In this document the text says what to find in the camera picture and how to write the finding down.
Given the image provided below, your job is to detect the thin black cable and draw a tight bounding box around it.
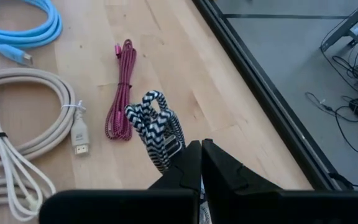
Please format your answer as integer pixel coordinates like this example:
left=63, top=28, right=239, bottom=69
left=328, top=172, right=358, bottom=189

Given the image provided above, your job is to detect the grey metal stand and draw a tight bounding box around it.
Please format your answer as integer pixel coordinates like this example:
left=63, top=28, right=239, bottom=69
left=320, top=0, right=358, bottom=60

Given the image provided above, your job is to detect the magenta braided USB cable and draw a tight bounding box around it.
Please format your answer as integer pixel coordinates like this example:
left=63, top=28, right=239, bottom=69
left=104, top=39, right=138, bottom=141

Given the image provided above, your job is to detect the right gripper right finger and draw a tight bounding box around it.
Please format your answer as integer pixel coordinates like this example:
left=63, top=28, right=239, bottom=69
left=201, top=138, right=358, bottom=224

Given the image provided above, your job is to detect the black white zigzag braided cable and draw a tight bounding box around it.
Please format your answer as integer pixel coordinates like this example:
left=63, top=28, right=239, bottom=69
left=124, top=90, right=213, bottom=224

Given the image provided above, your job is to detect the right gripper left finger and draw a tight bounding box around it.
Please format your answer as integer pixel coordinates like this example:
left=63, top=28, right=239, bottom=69
left=38, top=139, right=203, bottom=224

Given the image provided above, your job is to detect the light blue HDMI cable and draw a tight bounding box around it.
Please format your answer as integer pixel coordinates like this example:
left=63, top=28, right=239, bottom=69
left=0, top=0, right=64, bottom=67

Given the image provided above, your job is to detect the white cable with black tie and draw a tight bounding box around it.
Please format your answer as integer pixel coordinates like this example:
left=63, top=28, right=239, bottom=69
left=0, top=77, right=57, bottom=222

